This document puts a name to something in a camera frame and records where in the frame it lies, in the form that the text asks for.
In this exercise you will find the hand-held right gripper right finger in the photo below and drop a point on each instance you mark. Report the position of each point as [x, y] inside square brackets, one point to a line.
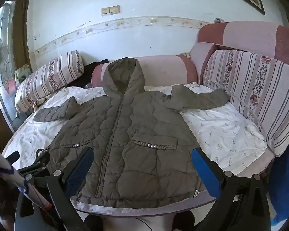
[204, 170]

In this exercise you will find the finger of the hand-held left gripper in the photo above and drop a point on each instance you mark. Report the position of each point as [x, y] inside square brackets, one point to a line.
[41, 161]
[13, 156]

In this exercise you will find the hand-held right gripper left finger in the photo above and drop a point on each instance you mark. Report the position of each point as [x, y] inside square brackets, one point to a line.
[79, 170]

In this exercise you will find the olive quilted hooded jacket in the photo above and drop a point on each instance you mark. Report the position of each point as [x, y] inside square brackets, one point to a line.
[134, 125]

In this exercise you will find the white leaf-print bedsheet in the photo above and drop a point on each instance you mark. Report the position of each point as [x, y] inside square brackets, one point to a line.
[219, 130]

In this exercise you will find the blue cloth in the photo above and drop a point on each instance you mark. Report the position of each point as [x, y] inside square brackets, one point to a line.
[285, 185]

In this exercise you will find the plastic bag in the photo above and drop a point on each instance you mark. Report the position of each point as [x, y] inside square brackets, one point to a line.
[22, 74]

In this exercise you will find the striped floral pillow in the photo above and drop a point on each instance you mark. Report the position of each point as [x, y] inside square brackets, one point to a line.
[48, 77]

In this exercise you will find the patterned glass door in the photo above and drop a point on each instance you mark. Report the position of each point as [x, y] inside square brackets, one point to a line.
[2, 65]

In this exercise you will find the large striped floral cushion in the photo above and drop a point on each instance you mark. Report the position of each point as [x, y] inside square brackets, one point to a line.
[255, 89]

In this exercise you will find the black cloth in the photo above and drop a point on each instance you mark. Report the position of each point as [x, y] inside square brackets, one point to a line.
[91, 72]

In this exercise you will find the pink bolster cushion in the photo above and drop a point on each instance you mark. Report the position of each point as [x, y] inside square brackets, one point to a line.
[163, 71]

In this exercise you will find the small cream item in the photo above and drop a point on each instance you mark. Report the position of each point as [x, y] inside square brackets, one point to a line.
[186, 54]

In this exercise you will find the pink and maroon sofa backrest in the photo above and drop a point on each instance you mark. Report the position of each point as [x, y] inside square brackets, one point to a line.
[248, 36]

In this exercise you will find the small grey item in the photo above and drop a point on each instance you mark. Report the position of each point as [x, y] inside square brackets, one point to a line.
[218, 20]

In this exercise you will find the wall light switch panel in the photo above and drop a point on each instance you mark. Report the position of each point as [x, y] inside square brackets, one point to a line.
[110, 10]

